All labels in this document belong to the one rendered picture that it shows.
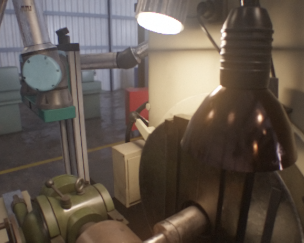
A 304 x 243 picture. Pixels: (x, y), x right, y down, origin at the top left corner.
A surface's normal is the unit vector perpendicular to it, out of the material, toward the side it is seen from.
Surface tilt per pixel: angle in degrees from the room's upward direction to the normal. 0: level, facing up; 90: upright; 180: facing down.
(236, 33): 88
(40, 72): 95
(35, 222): 33
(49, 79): 95
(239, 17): 66
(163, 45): 90
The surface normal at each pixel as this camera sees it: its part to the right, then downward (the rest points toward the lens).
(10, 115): 0.62, 0.22
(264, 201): -0.79, 0.17
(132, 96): 0.33, 0.26
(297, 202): 0.50, -0.38
